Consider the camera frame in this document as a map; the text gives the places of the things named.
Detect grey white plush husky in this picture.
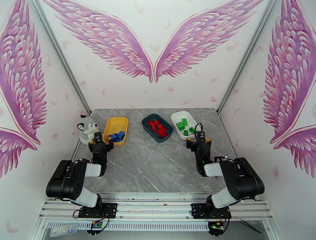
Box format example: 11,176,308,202
77,114,100,146

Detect yellow plastic container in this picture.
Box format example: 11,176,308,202
102,116,129,147

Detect white plastic container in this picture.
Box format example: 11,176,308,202
171,111,201,141

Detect dark teal plastic container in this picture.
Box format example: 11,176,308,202
141,113,174,144

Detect clear plastic parts box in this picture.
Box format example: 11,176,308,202
50,223,79,238

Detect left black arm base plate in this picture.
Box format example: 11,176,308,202
78,202,118,219

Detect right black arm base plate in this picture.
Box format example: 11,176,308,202
191,202,232,219

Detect aluminium rail frame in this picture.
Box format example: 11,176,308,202
37,192,275,223

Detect white perforated cable tray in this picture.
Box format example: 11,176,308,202
46,221,211,232

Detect aluminium frame post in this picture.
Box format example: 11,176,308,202
27,0,92,114
217,0,283,114

